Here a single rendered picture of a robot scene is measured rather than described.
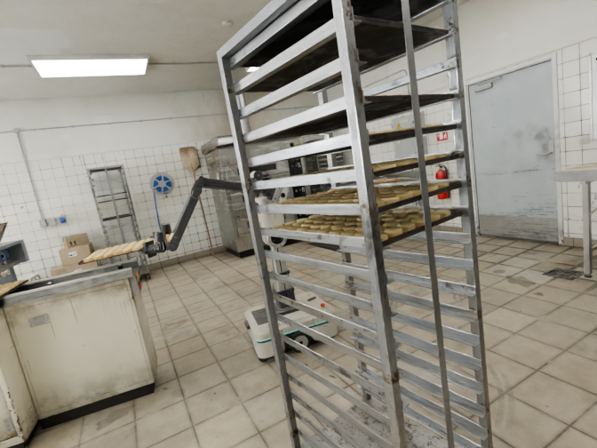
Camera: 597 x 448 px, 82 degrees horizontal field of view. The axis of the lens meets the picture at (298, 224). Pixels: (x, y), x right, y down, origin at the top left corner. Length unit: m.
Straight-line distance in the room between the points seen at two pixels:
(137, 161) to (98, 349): 4.38
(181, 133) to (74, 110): 1.63
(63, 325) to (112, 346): 0.31
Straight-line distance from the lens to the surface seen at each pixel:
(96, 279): 2.56
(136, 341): 2.65
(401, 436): 1.14
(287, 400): 1.64
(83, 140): 6.64
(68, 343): 2.71
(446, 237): 1.29
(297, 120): 1.06
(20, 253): 3.14
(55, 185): 6.63
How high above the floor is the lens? 1.37
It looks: 9 degrees down
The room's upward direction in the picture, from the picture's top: 10 degrees counter-clockwise
